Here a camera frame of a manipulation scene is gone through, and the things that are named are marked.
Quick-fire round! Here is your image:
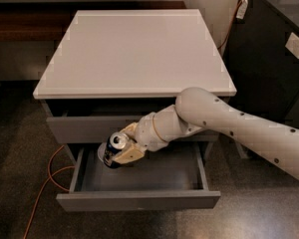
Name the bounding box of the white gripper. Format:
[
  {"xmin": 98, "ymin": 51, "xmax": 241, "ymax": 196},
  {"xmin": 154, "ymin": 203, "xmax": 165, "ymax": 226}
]
[{"xmin": 114, "ymin": 113, "xmax": 171, "ymax": 164}]

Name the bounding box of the blue pepsi can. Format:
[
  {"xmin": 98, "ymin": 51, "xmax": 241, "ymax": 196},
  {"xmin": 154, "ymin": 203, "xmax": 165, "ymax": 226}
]
[{"xmin": 103, "ymin": 132, "xmax": 130, "ymax": 168}]

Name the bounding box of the grey drawer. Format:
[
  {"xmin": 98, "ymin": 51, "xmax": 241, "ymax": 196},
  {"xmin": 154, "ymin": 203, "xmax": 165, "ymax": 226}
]
[
  {"xmin": 57, "ymin": 141, "xmax": 220, "ymax": 211},
  {"xmin": 46, "ymin": 97, "xmax": 226, "ymax": 144}
]

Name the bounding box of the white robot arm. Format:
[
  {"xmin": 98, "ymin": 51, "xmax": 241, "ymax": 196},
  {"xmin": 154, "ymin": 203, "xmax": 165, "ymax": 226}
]
[{"xmin": 114, "ymin": 88, "xmax": 299, "ymax": 180}]

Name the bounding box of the grey top drawer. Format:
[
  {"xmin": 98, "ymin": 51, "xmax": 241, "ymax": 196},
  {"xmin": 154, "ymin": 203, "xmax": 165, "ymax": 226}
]
[{"xmin": 46, "ymin": 97, "xmax": 226, "ymax": 144}]

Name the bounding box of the grey drawer cabinet white top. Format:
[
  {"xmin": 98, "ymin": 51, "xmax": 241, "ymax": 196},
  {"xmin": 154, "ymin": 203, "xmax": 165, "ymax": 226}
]
[{"xmin": 32, "ymin": 9, "xmax": 237, "ymax": 161}]

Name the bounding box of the white bowl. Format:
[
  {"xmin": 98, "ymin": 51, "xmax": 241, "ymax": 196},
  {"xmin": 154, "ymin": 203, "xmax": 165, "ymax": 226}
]
[{"xmin": 97, "ymin": 142, "xmax": 106, "ymax": 162}]

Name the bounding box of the black bin cabinet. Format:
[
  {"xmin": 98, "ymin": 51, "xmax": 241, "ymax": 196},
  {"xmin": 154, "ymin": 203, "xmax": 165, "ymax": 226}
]
[{"xmin": 223, "ymin": 0, "xmax": 299, "ymax": 128}]

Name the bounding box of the dark wooden bench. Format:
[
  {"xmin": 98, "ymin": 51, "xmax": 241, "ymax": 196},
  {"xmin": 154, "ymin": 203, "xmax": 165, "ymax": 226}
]
[{"xmin": 0, "ymin": 1, "xmax": 186, "ymax": 42}]

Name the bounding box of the white label sticker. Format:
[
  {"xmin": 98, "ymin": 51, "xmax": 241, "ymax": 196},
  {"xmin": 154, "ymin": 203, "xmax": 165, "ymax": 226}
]
[{"xmin": 285, "ymin": 33, "xmax": 299, "ymax": 59}]

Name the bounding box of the orange cable on floor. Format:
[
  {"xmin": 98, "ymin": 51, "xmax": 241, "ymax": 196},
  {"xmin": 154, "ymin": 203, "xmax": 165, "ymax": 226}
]
[{"xmin": 22, "ymin": 144, "xmax": 76, "ymax": 239}]

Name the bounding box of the white cable tag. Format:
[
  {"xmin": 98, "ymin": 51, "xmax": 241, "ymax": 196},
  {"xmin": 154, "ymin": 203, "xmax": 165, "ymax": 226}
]
[{"xmin": 236, "ymin": 0, "xmax": 248, "ymax": 20}]

